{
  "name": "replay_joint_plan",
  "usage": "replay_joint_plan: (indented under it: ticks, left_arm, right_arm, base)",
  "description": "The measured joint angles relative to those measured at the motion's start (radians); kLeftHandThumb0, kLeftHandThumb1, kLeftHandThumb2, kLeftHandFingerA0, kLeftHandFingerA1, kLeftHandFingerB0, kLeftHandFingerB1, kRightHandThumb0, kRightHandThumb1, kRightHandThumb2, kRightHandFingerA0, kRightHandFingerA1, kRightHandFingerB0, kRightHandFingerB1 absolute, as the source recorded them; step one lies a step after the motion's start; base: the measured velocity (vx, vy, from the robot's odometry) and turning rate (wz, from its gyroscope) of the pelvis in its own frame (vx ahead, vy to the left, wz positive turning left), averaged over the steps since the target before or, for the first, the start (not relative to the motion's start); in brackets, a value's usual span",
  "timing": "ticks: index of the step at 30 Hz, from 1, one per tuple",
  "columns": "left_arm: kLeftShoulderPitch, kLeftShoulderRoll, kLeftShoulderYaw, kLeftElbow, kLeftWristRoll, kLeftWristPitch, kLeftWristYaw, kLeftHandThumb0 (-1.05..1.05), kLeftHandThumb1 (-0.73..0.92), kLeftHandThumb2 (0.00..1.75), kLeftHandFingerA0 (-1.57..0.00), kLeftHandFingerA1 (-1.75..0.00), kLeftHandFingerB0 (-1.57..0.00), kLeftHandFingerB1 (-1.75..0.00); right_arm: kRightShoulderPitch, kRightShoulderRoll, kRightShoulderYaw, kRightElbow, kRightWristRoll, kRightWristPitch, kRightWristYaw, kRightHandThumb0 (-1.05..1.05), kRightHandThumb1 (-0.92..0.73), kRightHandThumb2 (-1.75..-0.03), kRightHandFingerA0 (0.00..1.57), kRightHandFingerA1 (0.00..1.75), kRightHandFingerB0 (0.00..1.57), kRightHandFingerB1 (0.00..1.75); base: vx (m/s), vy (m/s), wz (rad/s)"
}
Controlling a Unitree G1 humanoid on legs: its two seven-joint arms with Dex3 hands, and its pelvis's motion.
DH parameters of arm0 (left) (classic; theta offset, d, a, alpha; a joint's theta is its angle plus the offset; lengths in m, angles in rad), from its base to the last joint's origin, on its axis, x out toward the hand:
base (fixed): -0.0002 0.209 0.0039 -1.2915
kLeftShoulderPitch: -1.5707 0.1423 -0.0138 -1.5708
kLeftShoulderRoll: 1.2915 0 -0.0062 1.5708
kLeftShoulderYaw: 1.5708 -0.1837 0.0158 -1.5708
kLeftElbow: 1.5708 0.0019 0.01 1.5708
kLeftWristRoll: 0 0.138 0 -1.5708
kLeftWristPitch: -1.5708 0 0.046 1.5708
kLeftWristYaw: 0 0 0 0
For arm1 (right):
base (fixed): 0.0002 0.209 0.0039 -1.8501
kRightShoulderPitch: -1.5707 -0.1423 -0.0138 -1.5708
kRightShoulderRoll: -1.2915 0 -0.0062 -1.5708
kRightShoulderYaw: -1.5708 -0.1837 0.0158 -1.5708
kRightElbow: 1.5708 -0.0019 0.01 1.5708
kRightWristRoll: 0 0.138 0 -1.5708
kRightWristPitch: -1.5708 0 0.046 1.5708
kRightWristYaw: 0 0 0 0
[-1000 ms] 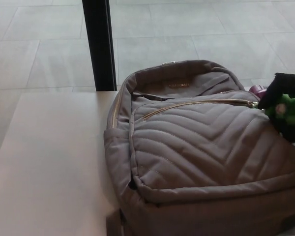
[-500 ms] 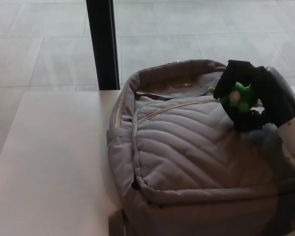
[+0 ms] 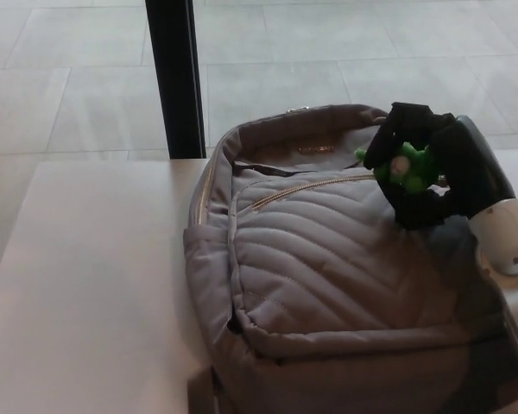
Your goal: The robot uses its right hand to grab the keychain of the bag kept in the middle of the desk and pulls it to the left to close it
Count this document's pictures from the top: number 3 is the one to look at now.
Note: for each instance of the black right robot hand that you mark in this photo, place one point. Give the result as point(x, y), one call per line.
point(466, 164)

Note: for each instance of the grey quilted backpack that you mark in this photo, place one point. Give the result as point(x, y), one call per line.
point(311, 267)

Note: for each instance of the black window frame post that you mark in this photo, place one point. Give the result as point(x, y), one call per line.
point(174, 86)

